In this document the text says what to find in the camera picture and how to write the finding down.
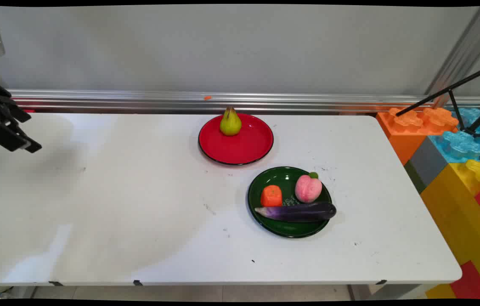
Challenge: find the grey table leg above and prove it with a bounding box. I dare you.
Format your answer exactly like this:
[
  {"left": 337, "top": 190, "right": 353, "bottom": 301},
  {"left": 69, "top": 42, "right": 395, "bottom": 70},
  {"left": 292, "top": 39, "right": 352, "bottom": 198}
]
[{"left": 348, "top": 283, "right": 432, "bottom": 300}]

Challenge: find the dark green round plate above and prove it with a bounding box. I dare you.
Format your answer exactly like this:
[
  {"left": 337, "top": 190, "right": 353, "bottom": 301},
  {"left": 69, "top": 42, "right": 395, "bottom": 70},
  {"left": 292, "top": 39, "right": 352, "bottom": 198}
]
[{"left": 247, "top": 166, "right": 333, "bottom": 238}]

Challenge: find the slanted aluminium post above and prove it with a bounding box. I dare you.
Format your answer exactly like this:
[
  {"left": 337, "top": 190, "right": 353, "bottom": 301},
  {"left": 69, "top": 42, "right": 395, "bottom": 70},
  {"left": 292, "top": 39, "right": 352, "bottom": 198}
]
[{"left": 425, "top": 6, "right": 480, "bottom": 107}]

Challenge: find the purple toy eggplant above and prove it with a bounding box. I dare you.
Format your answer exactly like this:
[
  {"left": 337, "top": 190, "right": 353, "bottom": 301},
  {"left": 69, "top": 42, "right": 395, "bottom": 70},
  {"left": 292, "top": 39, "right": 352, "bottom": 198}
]
[{"left": 254, "top": 202, "right": 337, "bottom": 223}]

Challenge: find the orange toy fruit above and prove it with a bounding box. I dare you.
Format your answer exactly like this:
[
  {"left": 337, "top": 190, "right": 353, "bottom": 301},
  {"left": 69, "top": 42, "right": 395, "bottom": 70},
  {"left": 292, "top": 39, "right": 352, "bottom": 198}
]
[{"left": 260, "top": 185, "right": 283, "bottom": 207}]

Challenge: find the yellow-green toy pear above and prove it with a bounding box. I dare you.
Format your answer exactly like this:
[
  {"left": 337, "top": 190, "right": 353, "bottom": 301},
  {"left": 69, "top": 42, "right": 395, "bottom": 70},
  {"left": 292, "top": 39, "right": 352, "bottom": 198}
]
[{"left": 220, "top": 106, "right": 242, "bottom": 136}]

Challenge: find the orange giant building block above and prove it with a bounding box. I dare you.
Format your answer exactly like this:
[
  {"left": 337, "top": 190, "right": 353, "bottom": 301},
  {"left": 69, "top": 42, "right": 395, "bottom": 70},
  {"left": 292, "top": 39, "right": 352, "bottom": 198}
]
[{"left": 376, "top": 106, "right": 460, "bottom": 166}]

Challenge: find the horizontal aluminium rail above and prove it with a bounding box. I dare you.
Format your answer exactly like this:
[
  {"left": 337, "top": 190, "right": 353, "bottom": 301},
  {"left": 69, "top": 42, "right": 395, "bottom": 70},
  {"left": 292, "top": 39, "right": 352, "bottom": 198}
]
[{"left": 6, "top": 89, "right": 480, "bottom": 114}]

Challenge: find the pink toy peach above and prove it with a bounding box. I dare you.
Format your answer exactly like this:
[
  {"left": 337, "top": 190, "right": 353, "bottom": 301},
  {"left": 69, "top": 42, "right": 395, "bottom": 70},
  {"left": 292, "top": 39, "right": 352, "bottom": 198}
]
[{"left": 295, "top": 172, "right": 322, "bottom": 203}]

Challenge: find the grey giant building block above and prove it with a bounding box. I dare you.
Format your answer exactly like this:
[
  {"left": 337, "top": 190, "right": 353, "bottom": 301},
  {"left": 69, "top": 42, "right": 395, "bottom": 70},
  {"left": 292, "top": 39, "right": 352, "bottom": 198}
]
[{"left": 404, "top": 136, "right": 449, "bottom": 194}]

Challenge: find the black tripod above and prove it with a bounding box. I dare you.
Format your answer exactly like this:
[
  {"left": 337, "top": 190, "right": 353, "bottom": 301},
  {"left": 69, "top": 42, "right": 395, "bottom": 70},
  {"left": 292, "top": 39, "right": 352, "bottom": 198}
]
[{"left": 395, "top": 61, "right": 480, "bottom": 139}]

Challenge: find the blue giant building block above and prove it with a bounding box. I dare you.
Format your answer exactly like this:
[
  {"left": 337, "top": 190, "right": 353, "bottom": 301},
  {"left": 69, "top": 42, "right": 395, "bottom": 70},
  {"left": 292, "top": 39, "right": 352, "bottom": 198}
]
[{"left": 429, "top": 107, "right": 480, "bottom": 164}]

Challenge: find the red round plate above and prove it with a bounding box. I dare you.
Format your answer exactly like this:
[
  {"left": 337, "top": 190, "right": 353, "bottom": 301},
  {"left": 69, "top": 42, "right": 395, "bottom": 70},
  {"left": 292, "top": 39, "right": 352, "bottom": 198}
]
[{"left": 198, "top": 112, "right": 274, "bottom": 166}]

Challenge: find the yellow giant building block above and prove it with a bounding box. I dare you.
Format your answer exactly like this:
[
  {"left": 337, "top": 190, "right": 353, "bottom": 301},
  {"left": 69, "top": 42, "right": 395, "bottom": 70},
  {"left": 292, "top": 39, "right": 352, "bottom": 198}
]
[{"left": 421, "top": 159, "right": 480, "bottom": 300}]

